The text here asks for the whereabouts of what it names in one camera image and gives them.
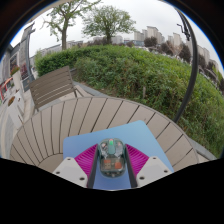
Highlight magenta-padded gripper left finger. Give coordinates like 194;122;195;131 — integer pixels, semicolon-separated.
52;143;100;190

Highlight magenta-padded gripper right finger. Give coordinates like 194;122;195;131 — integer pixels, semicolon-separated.
123;143;175;189

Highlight transparent green computer mouse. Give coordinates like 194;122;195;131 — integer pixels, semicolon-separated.
97;137;127;179

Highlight blue mouse pad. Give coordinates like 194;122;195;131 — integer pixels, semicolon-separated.
62;119;175;191

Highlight slatted brown patio chair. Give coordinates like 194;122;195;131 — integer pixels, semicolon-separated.
28;65;95;113

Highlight green hedge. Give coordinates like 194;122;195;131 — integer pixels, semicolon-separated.
34;44;224;158

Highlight white planter with flowers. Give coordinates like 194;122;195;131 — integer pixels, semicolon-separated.
5;95;22;118
9;65;25;100

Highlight curved black parasol pole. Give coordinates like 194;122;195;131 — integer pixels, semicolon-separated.
171;8;200;124

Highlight grey storefront building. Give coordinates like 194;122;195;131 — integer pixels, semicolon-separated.
0;43;28;102

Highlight tall grey sign pillar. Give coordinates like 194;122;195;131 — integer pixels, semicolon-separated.
18;21;37;83

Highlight distant high-rise buildings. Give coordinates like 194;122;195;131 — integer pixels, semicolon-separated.
133;25;222;73

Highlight sparse leafy tree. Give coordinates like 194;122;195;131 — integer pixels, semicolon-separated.
41;0;103;51

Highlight round dense tree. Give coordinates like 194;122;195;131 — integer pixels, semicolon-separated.
81;4;138;46

